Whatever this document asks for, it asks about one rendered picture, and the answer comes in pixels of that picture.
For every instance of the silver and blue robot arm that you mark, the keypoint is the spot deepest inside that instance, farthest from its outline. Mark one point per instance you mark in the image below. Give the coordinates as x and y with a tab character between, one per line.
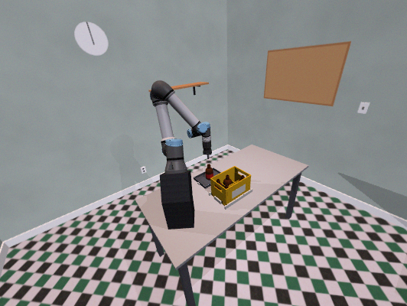
174	147

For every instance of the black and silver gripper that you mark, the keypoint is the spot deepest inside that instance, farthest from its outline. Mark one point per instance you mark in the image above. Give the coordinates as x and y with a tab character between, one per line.
207	146

